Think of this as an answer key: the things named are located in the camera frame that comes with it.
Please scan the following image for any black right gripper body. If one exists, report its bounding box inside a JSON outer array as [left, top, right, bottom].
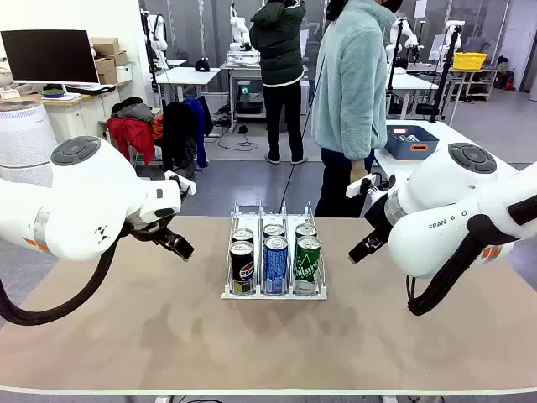
[[363, 191, 398, 245]]

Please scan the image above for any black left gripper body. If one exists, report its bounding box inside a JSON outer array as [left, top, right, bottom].
[[123, 216, 180, 249]]

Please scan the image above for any black Pepsi can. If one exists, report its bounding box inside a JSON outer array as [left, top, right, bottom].
[[228, 240, 256, 296], [232, 228, 255, 247]]

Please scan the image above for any blue plastic basket orange trim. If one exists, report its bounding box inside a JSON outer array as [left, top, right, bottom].
[[384, 124, 441, 160]]

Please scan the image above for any person's right forearm teal sleeve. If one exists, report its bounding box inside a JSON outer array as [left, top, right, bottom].
[[340, 104, 378, 164]]

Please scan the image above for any clear white can dispenser rack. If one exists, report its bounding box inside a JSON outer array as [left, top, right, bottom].
[[220, 200, 329, 301]]

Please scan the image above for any red jacket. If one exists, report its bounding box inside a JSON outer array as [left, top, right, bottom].
[[107, 117, 156, 165]]

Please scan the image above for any white side table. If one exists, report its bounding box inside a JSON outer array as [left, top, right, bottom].
[[372, 119, 521, 186]]

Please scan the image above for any grey garment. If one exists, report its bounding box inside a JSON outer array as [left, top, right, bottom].
[[111, 97, 156, 123]]

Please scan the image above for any blue garment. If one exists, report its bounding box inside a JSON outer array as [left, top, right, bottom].
[[183, 97, 214, 169]]

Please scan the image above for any white desk wooden top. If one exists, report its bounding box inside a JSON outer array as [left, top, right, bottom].
[[0, 81, 129, 146]]

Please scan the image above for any white background table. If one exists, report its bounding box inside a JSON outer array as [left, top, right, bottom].
[[385, 71, 440, 121], [155, 66, 222, 104]]

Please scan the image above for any person in teal fleece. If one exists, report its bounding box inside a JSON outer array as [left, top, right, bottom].
[[310, 0, 404, 218]]

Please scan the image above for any white air purifier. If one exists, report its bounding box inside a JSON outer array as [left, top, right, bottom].
[[0, 99, 58, 188]]

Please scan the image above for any black tripod stand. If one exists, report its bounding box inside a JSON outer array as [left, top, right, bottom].
[[430, 24, 462, 123]]

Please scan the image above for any black computer tower green light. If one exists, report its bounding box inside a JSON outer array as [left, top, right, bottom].
[[237, 81, 265, 114]]

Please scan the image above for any wooden storage shelf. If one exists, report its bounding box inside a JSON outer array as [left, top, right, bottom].
[[451, 66, 498, 102]]

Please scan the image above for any yellow plastic crate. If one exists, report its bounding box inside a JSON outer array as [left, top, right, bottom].
[[452, 52, 488, 71]]

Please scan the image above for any person in dark green jacket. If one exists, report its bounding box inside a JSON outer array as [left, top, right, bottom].
[[249, 0, 310, 165]]

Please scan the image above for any black computer monitor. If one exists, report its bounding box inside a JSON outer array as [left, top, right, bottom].
[[0, 29, 101, 85]]

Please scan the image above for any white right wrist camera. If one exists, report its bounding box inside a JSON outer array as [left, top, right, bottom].
[[346, 175, 375, 197]]

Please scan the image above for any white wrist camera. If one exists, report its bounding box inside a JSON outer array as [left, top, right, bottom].
[[164, 170, 197, 195], [346, 175, 375, 197]]

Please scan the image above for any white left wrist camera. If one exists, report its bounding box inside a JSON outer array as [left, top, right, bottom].
[[164, 170, 197, 195]]

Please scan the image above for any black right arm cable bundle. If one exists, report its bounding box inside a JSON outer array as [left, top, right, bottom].
[[405, 193, 537, 317]]

